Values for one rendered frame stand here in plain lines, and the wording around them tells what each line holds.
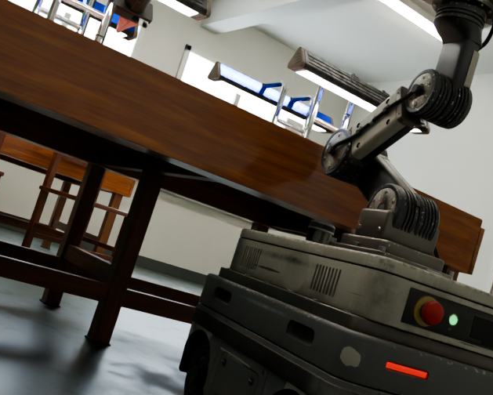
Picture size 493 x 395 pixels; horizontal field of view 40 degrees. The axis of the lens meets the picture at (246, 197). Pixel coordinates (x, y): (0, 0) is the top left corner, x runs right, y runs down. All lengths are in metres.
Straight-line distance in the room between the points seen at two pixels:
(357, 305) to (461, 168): 6.16
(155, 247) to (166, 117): 5.98
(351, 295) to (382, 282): 0.07
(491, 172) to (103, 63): 5.78
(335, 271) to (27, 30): 0.82
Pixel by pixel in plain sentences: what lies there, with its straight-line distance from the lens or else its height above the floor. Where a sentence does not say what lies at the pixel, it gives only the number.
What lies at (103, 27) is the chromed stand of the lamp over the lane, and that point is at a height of 0.93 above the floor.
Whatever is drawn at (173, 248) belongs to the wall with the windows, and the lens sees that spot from 7.71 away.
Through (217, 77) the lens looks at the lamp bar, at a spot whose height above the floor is 1.04.
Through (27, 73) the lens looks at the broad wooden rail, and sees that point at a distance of 1.57.
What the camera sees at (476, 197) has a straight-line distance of 7.08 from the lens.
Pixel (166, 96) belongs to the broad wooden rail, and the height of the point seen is 0.71.
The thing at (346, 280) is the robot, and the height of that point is 0.42.
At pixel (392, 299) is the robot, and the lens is 1.19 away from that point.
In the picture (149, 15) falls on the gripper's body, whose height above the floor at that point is 0.91.
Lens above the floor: 0.39
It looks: 5 degrees up
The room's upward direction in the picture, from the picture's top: 18 degrees clockwise
